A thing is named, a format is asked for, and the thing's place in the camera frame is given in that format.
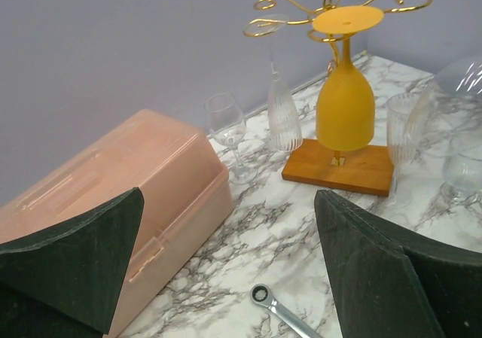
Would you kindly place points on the silver ratchet wrench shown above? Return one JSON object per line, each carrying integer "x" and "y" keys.
{"x": 262, "y": 296}

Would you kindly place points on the gold wire glass rack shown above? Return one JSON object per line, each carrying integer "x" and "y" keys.
{"x": 367, "y": 170}

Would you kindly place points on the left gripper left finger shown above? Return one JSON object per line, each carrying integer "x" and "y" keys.
{"x": 65, "y": 280}

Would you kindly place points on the clear wine glass back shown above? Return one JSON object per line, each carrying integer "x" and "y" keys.
{"x": 227, "y": 126}

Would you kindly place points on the yellow plastic wine glass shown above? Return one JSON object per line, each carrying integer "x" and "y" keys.
{"x": 345, "y": 109}

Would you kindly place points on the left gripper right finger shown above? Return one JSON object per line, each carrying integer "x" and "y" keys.
{"x": 388, "y": 281}

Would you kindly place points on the pink plastic storage box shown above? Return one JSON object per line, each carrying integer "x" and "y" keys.
{"x": 183, "y": 182}

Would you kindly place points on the clear wine glass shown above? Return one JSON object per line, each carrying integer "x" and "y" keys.
{"x": 227, "y": 126}
{"x": 446, "y": 119}

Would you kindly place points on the ribbed clear champagne flute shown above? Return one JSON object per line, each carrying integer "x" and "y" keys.
{"x": 284, "y": 124}

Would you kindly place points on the short clear goblet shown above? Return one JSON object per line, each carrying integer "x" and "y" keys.
{"x": 461, "y": 171}

